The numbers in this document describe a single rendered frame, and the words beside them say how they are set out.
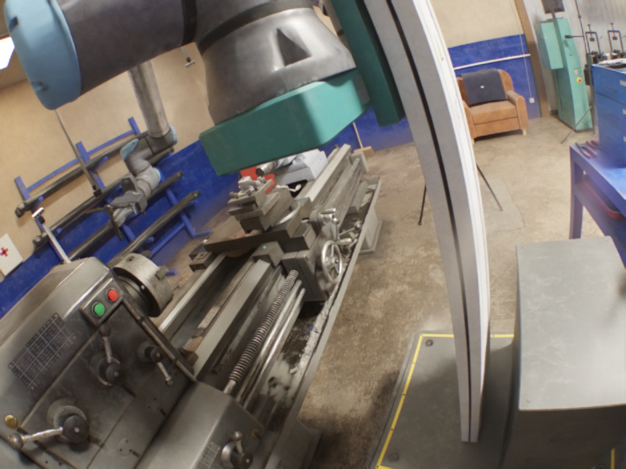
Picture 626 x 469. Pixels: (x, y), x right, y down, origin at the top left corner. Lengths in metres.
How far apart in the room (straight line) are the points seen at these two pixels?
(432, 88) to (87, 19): 0.38
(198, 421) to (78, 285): 0.52
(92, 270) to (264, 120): 0.71
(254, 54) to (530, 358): 0.75
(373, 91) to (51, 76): 0.37
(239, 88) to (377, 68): 0.19
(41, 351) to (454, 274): 0.89
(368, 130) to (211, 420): 4.94
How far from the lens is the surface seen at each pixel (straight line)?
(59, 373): 0.87
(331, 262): 1.46
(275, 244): 1.45
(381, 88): 0.43
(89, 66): 0.34
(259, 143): 0.33
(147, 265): 1.16
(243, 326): 1.27
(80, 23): 0.32
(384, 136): 5.36
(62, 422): 0.83
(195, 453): 0.99
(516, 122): 4.63
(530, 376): 0.74
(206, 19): 0.36
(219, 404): 1.02
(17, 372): 0.85
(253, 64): 0.32
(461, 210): 0.47
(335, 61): 0.34
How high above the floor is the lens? 1.47
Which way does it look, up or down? 26 degrees down
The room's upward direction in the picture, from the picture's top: 24 degrees counter-clockwise
